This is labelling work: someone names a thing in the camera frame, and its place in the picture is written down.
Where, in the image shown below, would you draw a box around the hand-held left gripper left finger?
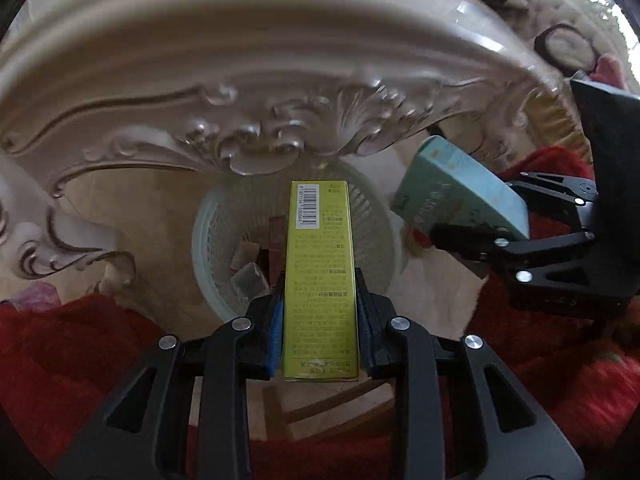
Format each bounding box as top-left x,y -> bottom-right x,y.
55,291 -> 286,480

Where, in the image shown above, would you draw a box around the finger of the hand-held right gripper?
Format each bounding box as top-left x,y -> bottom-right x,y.
507,172 -> 599,232
430,223 -> 599,292

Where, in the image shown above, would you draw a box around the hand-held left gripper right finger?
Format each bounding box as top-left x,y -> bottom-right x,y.
354,267 -> 586,480

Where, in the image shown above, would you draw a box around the teal bear print box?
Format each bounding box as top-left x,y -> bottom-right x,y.
390,135 -> 531,241

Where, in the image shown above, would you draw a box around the yellow-green carton box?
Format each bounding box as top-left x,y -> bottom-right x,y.
282,180 -> 361,383

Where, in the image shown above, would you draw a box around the pale green mesh wastebasket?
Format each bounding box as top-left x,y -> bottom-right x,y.
191,160 -> 403,326

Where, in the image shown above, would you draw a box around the brown carton piece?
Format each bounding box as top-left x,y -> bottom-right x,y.
230,261 -> 272,297
231,241 -> 262,268

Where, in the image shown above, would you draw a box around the round dark cushion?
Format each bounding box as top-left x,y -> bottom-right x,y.
534,24 -> 598,73

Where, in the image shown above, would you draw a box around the red shaggy rug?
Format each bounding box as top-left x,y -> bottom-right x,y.
0,145 -> 640,480

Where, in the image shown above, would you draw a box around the purple soft item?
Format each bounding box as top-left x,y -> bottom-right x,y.
2,282 -> 61,311

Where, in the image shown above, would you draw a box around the ornate white coffee table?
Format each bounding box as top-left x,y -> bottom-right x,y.
0,0 -> 591,281

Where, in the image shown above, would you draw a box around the brown wooden frame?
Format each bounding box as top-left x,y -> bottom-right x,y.
262,382 -> 397,442

